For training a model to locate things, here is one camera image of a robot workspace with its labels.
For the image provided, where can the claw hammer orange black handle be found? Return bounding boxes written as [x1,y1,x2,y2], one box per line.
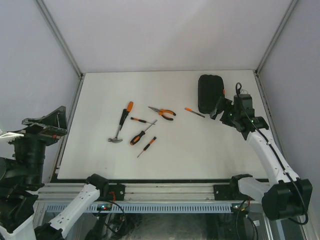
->
[108,101,134,143]

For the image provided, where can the aluminium front rail frame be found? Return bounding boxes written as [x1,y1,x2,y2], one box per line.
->
[38,182,227,203]

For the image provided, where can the black plastic tool case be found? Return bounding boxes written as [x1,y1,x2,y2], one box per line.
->
[197,74,225,114]

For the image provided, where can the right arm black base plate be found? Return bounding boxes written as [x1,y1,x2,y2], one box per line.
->
[213,184,241,201]

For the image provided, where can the large screwdriver black orange handle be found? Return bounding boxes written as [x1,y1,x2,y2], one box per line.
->
[129,124,153,146]

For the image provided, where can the small screwdriver orange black upper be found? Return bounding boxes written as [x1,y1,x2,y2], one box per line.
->
[130,117,154,125]

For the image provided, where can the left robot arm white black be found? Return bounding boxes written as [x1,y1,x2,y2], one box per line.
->
[0,105,110,240]

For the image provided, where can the small utility knife orange tip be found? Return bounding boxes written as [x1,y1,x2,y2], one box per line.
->
[184,107,205,118]

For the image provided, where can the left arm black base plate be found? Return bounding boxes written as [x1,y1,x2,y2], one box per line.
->
[98,183,126,202]

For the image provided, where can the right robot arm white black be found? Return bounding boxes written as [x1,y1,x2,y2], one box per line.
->
[210,94,313,220]

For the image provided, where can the long nose pliers orange handles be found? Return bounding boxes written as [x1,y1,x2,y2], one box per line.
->
[148,106,176,121]

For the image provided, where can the grey slotted cable duct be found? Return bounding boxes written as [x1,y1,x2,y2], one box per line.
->
[44,202,238,214]

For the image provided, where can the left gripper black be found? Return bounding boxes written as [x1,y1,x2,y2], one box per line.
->
[1,104,69,185]

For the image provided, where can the right camera black cable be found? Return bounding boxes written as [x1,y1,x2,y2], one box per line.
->
[235,82,310,225]

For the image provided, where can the small precision screwdriver orange lower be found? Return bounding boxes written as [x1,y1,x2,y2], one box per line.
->
[137,136,157,158]

